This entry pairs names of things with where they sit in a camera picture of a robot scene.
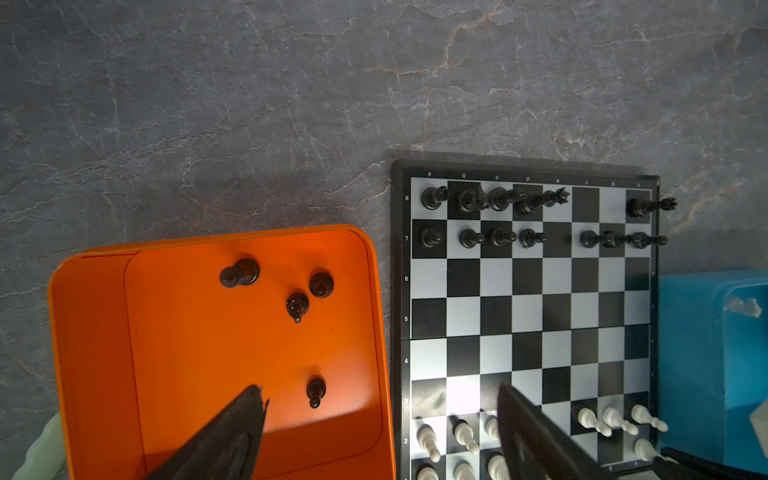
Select black pawn in tray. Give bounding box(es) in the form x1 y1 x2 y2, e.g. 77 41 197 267
306 377 326 409

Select blue plastic tray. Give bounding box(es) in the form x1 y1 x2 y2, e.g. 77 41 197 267
657 270 767 473

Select green metal tongs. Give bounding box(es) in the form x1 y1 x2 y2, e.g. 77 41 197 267
12 412 67 480

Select black chess rook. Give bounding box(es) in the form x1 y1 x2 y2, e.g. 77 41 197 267
627 197 678 218

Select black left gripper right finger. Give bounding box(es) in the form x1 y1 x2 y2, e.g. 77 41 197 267
497 384 615 479

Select orange plastic tray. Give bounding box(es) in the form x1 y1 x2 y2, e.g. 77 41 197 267
48 225 396 479

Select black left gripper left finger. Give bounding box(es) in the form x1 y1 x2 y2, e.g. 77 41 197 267
148 385 269 479

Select black piece round base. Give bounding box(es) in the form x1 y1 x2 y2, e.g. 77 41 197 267
219 258 261 288

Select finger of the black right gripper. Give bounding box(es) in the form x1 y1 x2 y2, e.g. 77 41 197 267
651 447 767 480

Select black chess knight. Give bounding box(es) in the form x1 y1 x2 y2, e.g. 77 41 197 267
286 292 310 324

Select black white chessboard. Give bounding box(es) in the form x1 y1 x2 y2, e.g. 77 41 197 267
391 160 659 479

